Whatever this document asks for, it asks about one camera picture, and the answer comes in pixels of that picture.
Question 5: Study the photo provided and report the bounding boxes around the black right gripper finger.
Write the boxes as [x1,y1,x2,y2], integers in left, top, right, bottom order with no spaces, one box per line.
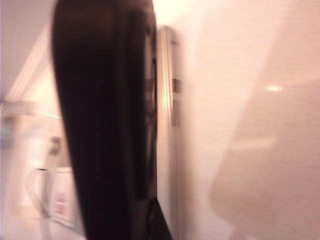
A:
[146,194,174,240]

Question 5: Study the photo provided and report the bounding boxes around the black glossy tablet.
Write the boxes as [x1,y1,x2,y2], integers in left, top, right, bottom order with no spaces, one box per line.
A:
[50,0,159,240]

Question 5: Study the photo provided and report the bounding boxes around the black charging cable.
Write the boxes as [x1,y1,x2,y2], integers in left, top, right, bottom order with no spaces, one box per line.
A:
[26,136,63,221]

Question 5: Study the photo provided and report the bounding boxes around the white red Nice Try sticker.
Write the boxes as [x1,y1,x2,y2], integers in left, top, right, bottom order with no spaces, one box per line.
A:
[50,166,76,229]

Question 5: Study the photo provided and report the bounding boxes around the silver Dell laptop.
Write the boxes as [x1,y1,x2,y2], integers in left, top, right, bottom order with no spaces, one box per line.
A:
[48,24,183,240]

